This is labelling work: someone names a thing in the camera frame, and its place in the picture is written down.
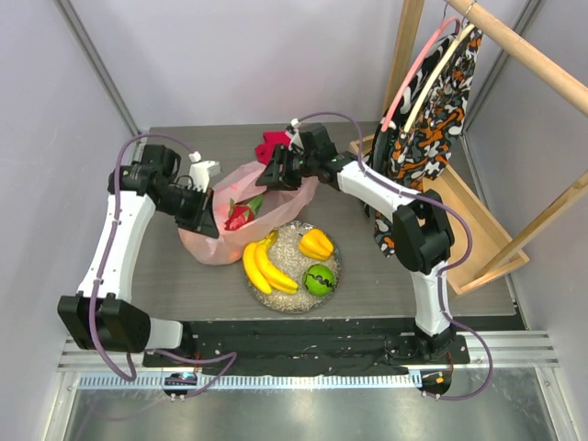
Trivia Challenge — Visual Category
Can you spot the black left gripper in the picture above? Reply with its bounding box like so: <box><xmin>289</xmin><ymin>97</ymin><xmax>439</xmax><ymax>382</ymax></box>
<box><xmin>157</xmin><ymin>184</ymin><xmax>220</xmax><ymax>238</ymax></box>

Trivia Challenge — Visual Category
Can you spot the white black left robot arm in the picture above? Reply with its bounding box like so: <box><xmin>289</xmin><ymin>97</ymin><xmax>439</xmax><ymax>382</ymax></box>
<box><xmin>57</xmin><ymin>144</ymin><xmax>221</xmax><ymax>367</ymax></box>

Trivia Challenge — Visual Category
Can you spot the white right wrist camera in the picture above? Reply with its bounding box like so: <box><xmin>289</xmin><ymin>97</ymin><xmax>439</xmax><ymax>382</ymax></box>
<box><xmin>285</xmin><ymin>119</ymin><xmax>303</xmax><ymax>148</ymax></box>

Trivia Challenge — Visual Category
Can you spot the pink plastic bag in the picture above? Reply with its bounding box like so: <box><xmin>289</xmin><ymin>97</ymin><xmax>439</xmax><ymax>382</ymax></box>
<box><xmin>178</xmin><ymin>162</ymin><xmax>318</xmax><ymax>266</ymax></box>

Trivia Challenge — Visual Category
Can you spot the pink clothes hanger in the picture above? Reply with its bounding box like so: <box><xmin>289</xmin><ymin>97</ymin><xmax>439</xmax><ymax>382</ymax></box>
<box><xmin>380</xmin><ymin>16</ymin><xmax>459</xmax><ymax>133</ymax></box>

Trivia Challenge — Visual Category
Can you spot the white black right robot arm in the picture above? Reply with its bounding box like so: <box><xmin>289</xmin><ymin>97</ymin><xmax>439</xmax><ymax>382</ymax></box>
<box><xmin>256</xmin><ymin>123</ymin><xmax>456</xmax><ymax>363</ymax></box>

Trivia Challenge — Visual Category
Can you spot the round plate of rice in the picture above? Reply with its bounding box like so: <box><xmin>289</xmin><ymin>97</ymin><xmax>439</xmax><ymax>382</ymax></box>
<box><xmin>245</xmin><ymin>220</ymin><xmax>343</xmax><ymax>314</ymax></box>

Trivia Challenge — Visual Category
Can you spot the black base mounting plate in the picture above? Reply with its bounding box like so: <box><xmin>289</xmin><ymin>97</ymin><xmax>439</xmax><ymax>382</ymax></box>
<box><xmin>141</xmin><ymin>315</ymin><xmax>472</xmax><ymax>374</ymax></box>

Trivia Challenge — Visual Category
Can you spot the yellow fake bell pepper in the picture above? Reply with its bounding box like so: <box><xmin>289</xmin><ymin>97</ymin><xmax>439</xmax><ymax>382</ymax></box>
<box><xmin>299</xmin><ymin>228</ymin><xmax>334</xmax><ymax>261</ymax></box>

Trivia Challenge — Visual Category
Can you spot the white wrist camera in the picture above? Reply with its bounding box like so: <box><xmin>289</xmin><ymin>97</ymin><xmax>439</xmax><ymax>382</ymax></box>
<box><xmin>285</xmin><ymin>119</ymin><xmax>303</xmax><ymax>148</ymax></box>
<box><xmin>188</xmin><ymin>152</ymin><xmax>221</xmax><ymax>191</ymax></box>

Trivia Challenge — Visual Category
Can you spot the red folded cloth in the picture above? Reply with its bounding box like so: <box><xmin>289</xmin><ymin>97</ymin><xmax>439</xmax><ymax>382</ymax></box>
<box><xmin>254</xmin><ymin>131</ymin><xmax>290</xmax><ymax>165</ymax></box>

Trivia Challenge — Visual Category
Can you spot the patterned orange black garment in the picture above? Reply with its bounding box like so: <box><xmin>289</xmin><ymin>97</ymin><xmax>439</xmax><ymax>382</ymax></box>
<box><xmin>371</xmin><ymin>28</ymin><xmax>484</xmax><ymax>261</ymax></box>

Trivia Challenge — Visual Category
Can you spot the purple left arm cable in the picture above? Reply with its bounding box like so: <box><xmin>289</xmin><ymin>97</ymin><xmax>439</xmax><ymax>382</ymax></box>
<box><xmin>90</xmin><ymin>132</ymin><xmax>238</xmax><ymax>399</ymax></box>

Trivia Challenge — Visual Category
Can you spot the green fake watermelon ball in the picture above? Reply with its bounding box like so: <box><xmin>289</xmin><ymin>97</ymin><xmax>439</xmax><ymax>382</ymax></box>
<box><xmin>302</xmin><ymin>264</ymin><xmax>335</xmax><ymax>297</ymax></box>

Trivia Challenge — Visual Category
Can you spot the cream clothes hanger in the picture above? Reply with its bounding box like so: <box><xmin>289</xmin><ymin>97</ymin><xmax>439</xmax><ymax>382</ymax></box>
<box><xmin>402</xmin><ymin>24</ymin><xmax>475</xmax><ymax>132</ymax></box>

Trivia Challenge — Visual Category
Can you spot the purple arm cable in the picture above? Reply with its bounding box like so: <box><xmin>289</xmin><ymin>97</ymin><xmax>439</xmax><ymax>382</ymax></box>
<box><xmin>288</xmin><ymin>111</ymin><xmax>493</xmax><ymax>400</ymax></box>
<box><xmin>90</xmin><ymin>132</ymin><xmax>238</xmax><ymax>399</ymax></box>

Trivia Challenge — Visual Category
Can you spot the red fake dragon fruit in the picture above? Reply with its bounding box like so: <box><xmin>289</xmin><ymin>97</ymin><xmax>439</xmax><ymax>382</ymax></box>
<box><xmin>224</xmin><ymin>194</ymin><xmax>264</xmax><ymax>232</ymax></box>

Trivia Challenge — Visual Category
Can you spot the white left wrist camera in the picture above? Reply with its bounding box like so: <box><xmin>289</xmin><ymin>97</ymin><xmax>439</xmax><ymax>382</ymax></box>
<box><xmin>188</xmin><ymin>152</ymin><xmax>221</xmax><ymax>191</ymax></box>

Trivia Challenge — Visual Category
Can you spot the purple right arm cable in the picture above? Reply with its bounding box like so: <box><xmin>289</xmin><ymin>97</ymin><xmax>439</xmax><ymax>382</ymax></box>
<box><xmin>288</xmin><ymin>111</ymin><xmax>493</xmax><ymax>400</ymax></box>

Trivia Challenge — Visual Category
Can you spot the yellow fake banana bunch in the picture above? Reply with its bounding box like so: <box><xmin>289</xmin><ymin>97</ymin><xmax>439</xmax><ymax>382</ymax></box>
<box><xmin>243</xmin><ymin>230</ymin><xmax>299</xmax><ymax>295</ymax></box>

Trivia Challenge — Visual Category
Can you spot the black white striped garment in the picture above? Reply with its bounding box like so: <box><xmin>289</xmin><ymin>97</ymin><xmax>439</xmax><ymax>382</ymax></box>
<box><xmin>367</xmin><ymin>127</ymin><xmax>397</xmax><ymax>178</ymax></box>

